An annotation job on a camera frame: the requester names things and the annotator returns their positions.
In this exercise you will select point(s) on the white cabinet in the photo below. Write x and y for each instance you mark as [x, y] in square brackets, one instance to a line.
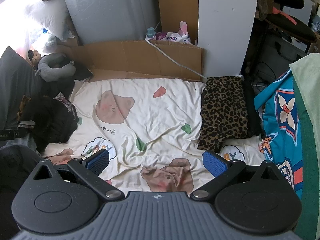
[306, 10]

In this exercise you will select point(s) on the brown patterned paper bag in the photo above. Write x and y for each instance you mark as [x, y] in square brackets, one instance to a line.
[262, 2]

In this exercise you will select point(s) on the grey bag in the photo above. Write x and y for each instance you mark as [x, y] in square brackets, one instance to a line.
[282, 52]

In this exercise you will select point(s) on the black puffy jacket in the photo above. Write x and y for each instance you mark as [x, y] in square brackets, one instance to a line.
[52, 125]

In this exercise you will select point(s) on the blue capped bottle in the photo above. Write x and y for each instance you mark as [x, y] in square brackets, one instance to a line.
[150, 32]

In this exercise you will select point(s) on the blue printed garment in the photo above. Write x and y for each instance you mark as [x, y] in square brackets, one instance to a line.
[272, 120]

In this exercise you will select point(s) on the grey washing machine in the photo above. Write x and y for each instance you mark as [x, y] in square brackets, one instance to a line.
[110, 10]

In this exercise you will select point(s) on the leopard print folded garment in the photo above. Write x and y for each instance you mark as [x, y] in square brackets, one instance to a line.
[222, 110]

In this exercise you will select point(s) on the black round chair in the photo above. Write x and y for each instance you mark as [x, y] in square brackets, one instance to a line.
[290, 25]

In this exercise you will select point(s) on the bear printed white bed sheet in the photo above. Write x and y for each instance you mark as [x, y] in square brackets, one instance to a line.
[160, 115]

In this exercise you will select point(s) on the purple white tissue packet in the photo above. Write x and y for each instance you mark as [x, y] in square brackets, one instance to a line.
[170, 38]

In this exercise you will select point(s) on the tall cardboard box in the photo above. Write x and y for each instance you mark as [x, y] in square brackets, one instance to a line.
[175, 5]

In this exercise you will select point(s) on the green towel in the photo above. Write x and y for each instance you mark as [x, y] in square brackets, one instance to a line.
[310, 80]

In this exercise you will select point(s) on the clear plastic bag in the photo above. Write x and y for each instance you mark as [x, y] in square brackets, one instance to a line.
[47, 40]

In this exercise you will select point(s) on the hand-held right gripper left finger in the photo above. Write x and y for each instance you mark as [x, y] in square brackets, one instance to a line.
[98, 159]

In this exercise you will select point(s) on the white pillow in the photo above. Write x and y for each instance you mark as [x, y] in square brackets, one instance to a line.
[47, 17]

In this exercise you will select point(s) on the brown fuzzy cloth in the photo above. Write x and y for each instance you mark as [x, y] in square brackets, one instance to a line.
[26, 105]

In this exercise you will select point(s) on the black folded cloth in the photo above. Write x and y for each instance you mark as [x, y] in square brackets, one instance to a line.
[253, 110]

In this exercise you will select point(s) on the grey neck pillow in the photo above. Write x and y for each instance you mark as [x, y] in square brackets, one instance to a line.
[43, 67]

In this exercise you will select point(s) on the small plush doll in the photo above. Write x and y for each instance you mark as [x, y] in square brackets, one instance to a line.
[35, 56]

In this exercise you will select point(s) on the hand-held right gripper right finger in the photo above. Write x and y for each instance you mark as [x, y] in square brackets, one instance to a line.
[213, 164]

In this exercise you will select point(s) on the dark grey pillow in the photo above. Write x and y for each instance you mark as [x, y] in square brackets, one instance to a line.
[15, 80]

